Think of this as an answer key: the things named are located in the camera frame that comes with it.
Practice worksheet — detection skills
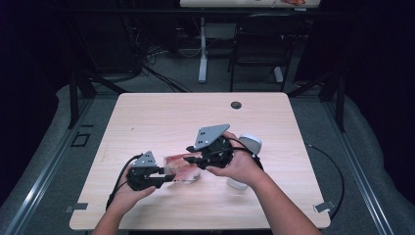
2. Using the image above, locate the black metal stand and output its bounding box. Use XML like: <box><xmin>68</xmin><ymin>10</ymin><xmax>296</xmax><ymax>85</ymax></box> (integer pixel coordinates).
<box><xmin>67</xmin><ymin>70</ymin><xmax>128</xmax><ymax>130</ymax></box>
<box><xmin>287</xmin><ymin>70</ymin><xmax>346</xmax><ymax>133</ymax></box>

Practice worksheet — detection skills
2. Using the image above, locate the person's left hand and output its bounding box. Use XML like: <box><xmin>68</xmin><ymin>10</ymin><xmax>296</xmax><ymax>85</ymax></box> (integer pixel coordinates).
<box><xmin>112</xmin><ymin>166</ymin><xmax>158</xmax><ymax>215</ymax></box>

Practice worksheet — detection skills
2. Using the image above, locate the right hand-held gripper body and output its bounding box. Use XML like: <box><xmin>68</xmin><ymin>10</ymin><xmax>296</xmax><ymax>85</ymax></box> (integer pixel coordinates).
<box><xmin>194</xmin><ymin>123</ymin><xmax>235</xmax><ymax>170</ymax></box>

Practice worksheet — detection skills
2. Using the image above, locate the aluminium floor rail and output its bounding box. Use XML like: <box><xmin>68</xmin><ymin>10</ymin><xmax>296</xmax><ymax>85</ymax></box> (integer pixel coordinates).
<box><xmin>321</xmin><ymin>101</ymin><xmax>395</xmax><ymax>235</ymax></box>
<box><xmin>4</xmin><ymin>97</ymin><xmax>96</xmax><ymax>235</ymax></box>

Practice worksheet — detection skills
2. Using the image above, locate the wooden desk with white legs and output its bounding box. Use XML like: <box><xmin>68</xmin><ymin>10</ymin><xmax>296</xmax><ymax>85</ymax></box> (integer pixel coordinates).
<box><xmin>179</xmin><ymin>0</ymin><xmax>323</xmax><ymax>84</ymax></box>

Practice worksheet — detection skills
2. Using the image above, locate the black folding chair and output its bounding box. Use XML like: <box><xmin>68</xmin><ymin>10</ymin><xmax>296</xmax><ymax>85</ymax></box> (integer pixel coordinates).
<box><xmin>227</xmin><ymin>13</ymin><xmax>309</xmax><ymax>93</ymax></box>

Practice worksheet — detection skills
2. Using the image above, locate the person's right hand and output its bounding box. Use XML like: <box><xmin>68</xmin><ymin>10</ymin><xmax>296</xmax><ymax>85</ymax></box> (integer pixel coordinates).
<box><xmin>206</xmin><ymin>131</ymin><xmax>266</xmax><ymax>187</ymax></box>

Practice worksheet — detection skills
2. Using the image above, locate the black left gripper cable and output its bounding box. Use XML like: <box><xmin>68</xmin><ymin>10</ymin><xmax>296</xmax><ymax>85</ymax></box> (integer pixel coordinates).
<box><xmin>105</xmin><ymin>153</ymin><xmax>145</xmax><ymax>212</ymax></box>

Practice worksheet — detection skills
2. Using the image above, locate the black floor cable bundle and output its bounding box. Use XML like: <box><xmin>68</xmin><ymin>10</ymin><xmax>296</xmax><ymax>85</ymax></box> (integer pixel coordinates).
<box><xmin>121</xmin><ymin>16</ymin><xmax>194</xmax><ymax>94</ymax></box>

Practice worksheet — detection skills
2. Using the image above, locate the grey table bracket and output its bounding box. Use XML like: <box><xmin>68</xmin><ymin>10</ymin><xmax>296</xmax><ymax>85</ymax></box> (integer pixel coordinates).
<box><xmin>313</xmin><ymin>199</ymin><xmax>337</xmax><ymax>213</ymax></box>
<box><xmin>64</xmin><ymin>202</ymin><xmax>89</xmax><ymax>213</ymax></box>

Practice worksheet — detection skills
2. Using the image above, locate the dark curtain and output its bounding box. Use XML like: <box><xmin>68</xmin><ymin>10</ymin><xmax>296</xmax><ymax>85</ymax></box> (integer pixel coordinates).
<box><xmin>0</xmin><ymin>0</ymin><xmax>71</xmax><ymax>204</ymax></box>
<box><xmin>346</xmin><ymin>0</ymin><xmax>415</xmax><ymax>204</ymax></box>

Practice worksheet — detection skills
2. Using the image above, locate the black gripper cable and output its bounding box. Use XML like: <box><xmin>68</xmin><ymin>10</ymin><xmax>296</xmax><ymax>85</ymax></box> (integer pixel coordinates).
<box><xmin>105</xmin><ymin>153</ymin><xmax>145</xmax><ymax>212</ymax></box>
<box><xmin>228</xmin><ymin>136</ymin><xmax>346</xmax><ymax>221</ymax></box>

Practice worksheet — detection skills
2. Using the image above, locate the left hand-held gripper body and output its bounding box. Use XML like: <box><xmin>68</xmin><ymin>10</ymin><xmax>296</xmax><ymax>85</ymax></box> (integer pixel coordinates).
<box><xmin>126</xmin><ymin>150</ymin><xmax>163</xmax><ymax>192</ymax></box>

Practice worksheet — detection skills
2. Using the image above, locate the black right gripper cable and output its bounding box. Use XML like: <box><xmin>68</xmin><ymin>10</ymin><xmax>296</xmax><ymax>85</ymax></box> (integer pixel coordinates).
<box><xmin>228</xmin><ymin>136</ymin><xmax>346</xmax><ymax>221</ymax></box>

